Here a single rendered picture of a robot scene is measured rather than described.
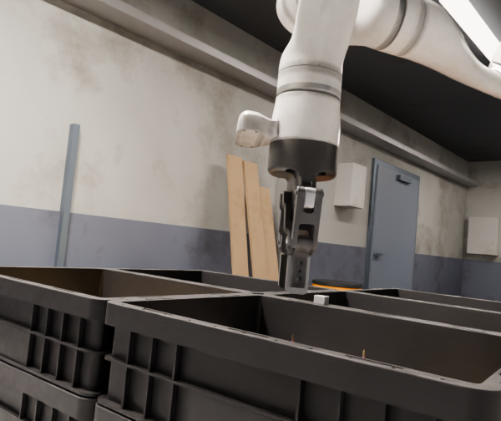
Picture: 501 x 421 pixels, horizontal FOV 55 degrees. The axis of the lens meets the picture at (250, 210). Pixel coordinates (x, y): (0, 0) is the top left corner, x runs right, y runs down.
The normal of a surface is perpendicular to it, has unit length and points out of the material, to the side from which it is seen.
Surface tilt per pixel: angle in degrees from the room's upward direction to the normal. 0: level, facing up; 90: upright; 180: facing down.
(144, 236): 90
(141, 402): 90
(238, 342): 90
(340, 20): 105
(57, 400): 90
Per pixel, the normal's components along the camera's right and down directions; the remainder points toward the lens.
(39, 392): -0.60, -0.11
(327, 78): 0.43, -0.03
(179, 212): 0.75, 0.02
